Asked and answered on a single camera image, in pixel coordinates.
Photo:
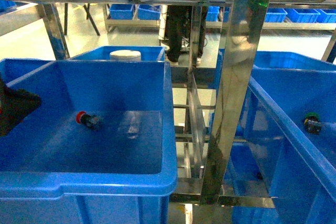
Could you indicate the red mushroom push button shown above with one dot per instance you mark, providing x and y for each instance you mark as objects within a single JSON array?
[{"x": 92, "y": 122}]

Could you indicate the steel vertical rack post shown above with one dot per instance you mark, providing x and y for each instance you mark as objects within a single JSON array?
[{"x": 245, "y": 25}]

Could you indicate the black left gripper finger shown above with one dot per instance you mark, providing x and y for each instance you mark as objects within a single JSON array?
[{"x": 15, "y": 106}]

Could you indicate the white round container lid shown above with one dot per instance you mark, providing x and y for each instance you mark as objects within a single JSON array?
[{"x": 125, "y": 55}]

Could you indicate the green mushroom push button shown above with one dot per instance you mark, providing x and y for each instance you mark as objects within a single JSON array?
[{"x": 312, "y": 123}]

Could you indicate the blue bin holding red button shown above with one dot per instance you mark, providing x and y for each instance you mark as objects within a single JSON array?
[{"x": 54, "y": 170}]

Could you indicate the blue bin holding green button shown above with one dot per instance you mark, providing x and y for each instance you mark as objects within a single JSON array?
[{"x": 298, "y": 168}]

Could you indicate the person in green shirt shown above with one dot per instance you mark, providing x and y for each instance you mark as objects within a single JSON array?
[{"x": 178, "y": 25}]

